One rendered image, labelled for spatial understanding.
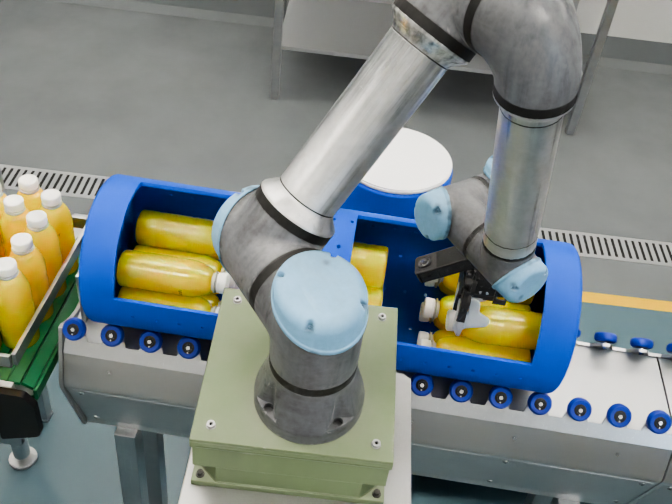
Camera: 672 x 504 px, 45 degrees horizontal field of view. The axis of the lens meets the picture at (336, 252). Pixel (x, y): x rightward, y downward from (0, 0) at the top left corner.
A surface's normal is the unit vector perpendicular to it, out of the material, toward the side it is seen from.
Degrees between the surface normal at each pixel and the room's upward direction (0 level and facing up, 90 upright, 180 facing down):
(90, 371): 71
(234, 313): 5
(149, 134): 0
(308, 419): 77
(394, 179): 0
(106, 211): 21
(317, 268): 12
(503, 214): 103
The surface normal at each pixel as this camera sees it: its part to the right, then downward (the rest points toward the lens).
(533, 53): -0.16, 0.44
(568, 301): 0.01, -0.25
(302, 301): 0.16, -0.61
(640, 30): -0.07, 0.65
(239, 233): -0.63, -0.18
